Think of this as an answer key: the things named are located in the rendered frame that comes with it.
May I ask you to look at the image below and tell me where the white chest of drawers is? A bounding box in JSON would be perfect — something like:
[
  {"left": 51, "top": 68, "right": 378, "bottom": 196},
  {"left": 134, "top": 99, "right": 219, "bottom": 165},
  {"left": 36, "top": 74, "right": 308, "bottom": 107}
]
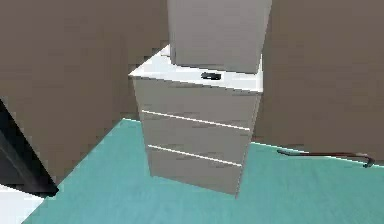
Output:
[{"left": 128, "top": 43, "right": 264, "bottom": 199}]

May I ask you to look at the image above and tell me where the small black remote control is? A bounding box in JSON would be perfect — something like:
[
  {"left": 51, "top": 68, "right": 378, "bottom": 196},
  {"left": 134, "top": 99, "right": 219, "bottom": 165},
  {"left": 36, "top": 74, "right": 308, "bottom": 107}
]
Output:
[{"left": 200, "top": 71, "right": 222, "bottom": 81}]

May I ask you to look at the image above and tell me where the dark red curved bar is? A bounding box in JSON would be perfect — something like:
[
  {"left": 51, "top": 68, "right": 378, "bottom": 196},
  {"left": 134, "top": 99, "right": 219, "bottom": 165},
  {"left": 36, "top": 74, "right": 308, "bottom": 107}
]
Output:
[{"left": 277, "top": 149, "right": 376, "bottom": 169}]

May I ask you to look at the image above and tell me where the black door frame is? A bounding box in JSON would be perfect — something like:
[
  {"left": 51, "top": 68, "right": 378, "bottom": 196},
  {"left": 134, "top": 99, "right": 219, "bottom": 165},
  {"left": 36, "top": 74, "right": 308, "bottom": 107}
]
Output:
[{"left": 0, "top": 98, "right": 60, "bottom": 198}]

